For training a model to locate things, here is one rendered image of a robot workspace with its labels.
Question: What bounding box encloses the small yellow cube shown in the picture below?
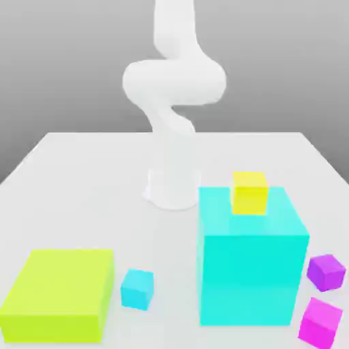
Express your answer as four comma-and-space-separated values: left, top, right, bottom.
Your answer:
230, 170, 270, 216

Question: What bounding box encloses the small light blue cube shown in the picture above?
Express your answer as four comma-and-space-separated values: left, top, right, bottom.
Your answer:
120, 268, 155, 312

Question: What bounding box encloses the small purple cube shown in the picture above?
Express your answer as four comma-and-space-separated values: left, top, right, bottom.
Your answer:
306, 254, 347, 293

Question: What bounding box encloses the small magenta cube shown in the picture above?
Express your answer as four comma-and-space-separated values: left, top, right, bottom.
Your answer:
297, 297, 344, 349

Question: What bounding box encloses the large turquoise box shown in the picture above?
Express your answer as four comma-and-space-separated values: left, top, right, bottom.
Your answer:
197, 186, 311, 327

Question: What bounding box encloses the large lime box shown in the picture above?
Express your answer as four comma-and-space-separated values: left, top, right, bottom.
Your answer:
0, 248, 115, 344

